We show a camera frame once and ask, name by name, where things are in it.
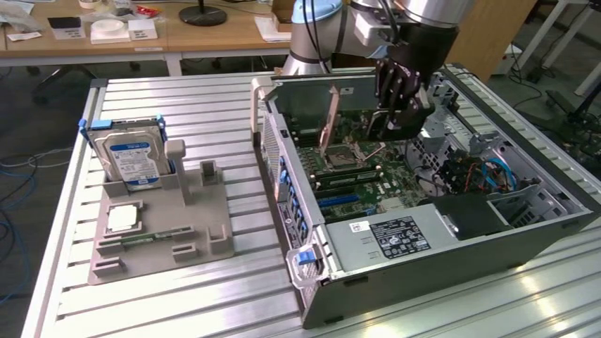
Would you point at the CPU socket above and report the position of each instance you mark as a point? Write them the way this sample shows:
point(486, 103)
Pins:
point(338, 158)

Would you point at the black expansion slot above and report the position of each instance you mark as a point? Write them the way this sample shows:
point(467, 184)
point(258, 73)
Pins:
point(333, 193)

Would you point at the wooden cabinet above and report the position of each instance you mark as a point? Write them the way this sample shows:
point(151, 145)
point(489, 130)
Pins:
point(497, 35)

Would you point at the green motherboard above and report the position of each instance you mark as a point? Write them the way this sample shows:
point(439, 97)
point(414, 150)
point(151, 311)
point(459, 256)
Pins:
point(385, 176)

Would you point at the white labelled box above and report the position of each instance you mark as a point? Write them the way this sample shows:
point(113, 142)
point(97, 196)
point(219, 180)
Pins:
point(139, 26)

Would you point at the green RAM stick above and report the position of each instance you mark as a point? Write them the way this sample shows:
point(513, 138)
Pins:
point(139, 239)

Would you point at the silver socket cover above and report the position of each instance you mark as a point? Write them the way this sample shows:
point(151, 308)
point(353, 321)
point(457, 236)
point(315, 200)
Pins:
point(375, 149)

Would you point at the black cooling fan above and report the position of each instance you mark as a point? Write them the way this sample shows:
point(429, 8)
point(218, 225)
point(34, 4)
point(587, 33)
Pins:
point(330, 116)

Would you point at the blue expansion slot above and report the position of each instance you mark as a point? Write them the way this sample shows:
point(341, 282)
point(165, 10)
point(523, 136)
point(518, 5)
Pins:
point(337, 202)

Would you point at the open black PC case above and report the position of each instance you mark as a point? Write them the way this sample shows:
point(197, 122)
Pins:
point(422, 281)

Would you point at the blue card retention strip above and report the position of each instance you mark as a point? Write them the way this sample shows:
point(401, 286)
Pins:
point(282, 174)

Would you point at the black metal stand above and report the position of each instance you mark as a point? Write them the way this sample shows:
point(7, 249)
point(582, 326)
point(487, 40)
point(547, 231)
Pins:
point(561, 102)

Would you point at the black round lamp base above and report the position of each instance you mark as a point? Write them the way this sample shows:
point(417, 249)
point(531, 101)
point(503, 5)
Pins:
point(201, 17)

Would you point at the red packet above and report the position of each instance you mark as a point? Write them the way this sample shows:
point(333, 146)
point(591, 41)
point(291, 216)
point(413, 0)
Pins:
point(147, 10)

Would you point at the hard disk with blue carrier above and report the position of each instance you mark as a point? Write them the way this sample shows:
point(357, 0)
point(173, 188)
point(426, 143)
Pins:
point(130, 158)

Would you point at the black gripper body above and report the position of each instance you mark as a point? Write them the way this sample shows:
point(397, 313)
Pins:
point(422, 49)

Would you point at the grey parts rack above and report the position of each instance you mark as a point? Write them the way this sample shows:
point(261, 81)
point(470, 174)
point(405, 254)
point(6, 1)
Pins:
point(154, 260)

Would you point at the clear plastic bag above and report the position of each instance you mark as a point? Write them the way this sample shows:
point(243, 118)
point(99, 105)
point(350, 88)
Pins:
point(18, 17)

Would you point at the grey power supply with label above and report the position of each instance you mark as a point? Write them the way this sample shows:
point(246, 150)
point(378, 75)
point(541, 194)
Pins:
point(355, 246)

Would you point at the black RAM slot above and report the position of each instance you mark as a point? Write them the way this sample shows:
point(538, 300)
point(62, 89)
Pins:
point(306, 137)
point(345, 171)
point(349, 182)
point(305, 133)
point(347, 179)
point(346, 175)
point(309, 142)
point(305, 129)

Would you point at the green circuit board pile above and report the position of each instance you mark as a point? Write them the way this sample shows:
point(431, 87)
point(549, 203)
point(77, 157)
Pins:
point(589, 148)

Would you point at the beige tape roll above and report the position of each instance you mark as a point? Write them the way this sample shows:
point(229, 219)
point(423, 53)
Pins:
point(89, 4)

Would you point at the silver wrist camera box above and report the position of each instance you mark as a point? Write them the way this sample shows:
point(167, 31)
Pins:
point(370, 31)

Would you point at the white paper card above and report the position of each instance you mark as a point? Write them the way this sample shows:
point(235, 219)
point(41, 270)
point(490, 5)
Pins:
point(22, 36)

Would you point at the silver chipset heatsink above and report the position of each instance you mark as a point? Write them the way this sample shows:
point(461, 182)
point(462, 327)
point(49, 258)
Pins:
point(393, 206)

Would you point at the black and white box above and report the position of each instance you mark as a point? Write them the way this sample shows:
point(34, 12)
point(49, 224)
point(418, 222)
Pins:
point(65, 23)

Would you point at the grey metal disk bay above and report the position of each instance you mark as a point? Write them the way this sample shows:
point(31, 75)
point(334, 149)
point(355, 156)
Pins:
point(534, 197)

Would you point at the perforated metal drive cage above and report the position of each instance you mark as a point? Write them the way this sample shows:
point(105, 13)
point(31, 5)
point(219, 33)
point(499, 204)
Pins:
point(445, 130)

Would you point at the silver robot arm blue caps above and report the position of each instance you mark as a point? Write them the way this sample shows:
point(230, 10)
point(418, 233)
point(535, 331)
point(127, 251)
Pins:
point(309, 45)

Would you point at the silver CPU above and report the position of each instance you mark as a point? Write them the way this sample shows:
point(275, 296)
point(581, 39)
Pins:
point(121, 218)

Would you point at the white box with tape roll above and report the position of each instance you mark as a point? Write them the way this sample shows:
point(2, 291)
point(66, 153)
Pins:
point(109, 35)

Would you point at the white paper stack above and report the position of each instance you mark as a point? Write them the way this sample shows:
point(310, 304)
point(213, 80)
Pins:
point(271, 31)

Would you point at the blue case latch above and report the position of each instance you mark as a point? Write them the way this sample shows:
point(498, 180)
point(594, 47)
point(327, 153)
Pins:
point(305, 257)

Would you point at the brown cardboard box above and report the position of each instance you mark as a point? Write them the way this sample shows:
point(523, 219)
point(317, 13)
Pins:
point(281, 8)

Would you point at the black chair base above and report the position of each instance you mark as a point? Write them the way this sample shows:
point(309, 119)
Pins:
point(46, 84)

